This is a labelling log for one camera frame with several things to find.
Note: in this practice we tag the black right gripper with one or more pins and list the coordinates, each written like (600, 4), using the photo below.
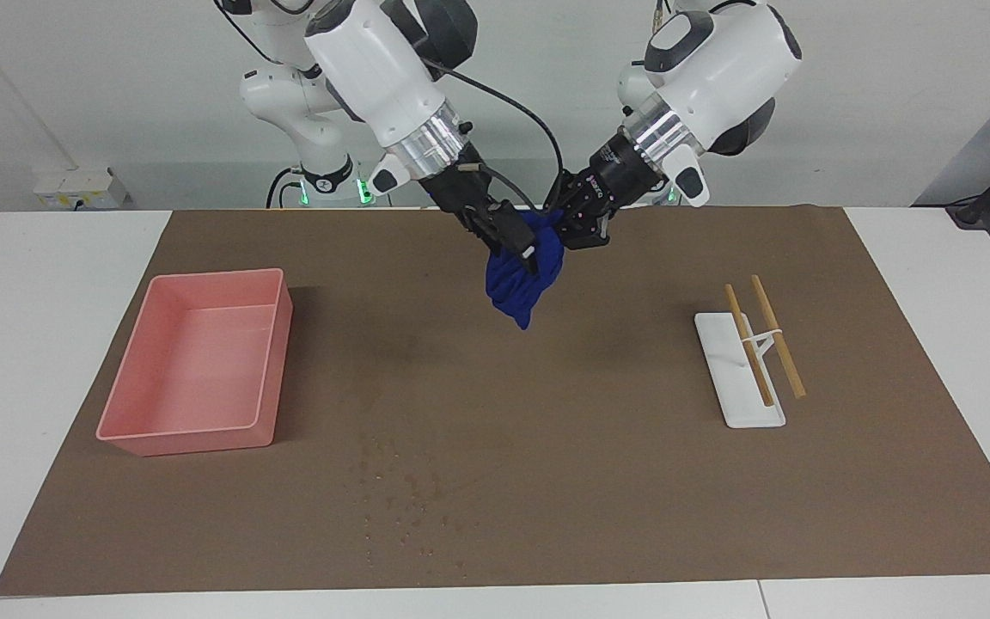
(469, 193)

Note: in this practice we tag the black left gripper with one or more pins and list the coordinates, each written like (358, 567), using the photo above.
(611, 180)

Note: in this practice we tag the blue towel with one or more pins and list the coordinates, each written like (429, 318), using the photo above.
(522, 284)

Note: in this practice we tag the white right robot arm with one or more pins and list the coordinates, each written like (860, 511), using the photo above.
(375, 77)

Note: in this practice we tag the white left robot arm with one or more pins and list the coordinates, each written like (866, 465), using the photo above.
(718, 60)

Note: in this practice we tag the spilled water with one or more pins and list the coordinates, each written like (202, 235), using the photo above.
(409, 346)

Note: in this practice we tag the white towel rack base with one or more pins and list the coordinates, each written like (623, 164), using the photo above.
(740, 395)

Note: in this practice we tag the wooden rack rod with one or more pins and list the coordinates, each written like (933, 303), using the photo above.
(757, 374)
(785, 361)

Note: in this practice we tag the brown table mat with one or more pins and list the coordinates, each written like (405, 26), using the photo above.
(546, 481)

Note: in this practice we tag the pink plastic bin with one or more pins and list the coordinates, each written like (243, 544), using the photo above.
(194, 361)

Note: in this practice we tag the white power outlet box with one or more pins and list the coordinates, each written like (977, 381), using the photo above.
(78, 189)

